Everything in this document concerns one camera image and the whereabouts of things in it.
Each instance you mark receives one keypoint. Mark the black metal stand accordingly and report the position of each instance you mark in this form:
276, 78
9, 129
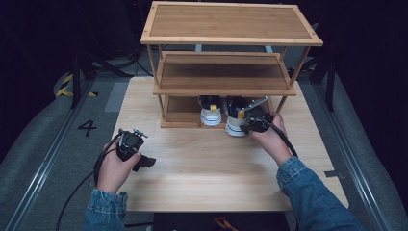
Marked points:
76, 80
329, 83

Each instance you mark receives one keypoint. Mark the metal floor rail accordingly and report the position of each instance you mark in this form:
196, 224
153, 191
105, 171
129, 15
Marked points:
359, 173
41, 166

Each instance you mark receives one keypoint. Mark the white and navy sneaker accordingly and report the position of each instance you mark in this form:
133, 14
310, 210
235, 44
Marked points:
234, 125
210, 115

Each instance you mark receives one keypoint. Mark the person's right hand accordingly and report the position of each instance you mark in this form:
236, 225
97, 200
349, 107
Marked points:
272, 144

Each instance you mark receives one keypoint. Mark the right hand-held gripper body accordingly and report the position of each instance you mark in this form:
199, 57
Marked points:
258, 122

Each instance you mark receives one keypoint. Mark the grey tape strip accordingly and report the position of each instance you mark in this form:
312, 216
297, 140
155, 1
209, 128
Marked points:
333, 174

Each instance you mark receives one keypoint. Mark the person's left hand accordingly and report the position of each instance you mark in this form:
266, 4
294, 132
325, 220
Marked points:
112, 173

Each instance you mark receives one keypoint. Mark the yellow and black floor tape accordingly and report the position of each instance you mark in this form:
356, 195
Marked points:
62, 92

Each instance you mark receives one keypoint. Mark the black box with orange mark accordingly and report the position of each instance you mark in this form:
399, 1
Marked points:
192, 221

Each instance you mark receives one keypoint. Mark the wooden shoe rack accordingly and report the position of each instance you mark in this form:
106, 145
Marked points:
224, 22

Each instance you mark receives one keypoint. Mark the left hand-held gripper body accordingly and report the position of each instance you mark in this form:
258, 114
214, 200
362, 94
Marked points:
130, 144

